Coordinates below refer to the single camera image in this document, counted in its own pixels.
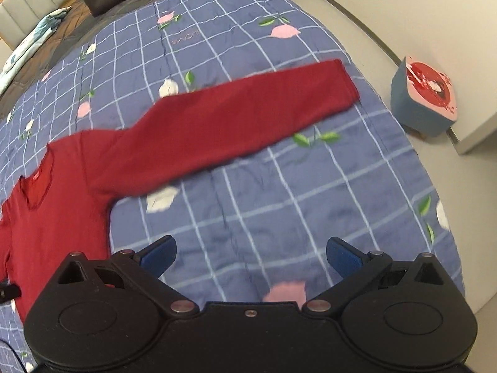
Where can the red long sleeve sweater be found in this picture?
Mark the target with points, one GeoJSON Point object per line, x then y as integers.
{"type": "Point", "coordinates": [64, 205]}

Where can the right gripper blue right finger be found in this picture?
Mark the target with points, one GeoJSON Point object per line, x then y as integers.
{"type": "Point", "coordinates": [360, 272]}

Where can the wooden padded headboard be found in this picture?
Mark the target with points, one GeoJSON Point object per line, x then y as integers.
{"type": "Point", "coordinates": [27, 0]}

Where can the blue checked floral quilt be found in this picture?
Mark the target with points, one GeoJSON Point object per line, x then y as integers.
{"type": "Point", "coordinates": [257, 221]}

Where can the blue stool with red print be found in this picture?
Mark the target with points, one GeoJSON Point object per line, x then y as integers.
{"type": "Point", "coordinates": [422, 98]}

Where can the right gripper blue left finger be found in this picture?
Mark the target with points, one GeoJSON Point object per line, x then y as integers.
{"type": "Point", "coordinates": [141, 272]}

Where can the light blue pillow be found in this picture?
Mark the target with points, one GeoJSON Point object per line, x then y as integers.
{"type": "Point", "coordinates": [31, 44]}

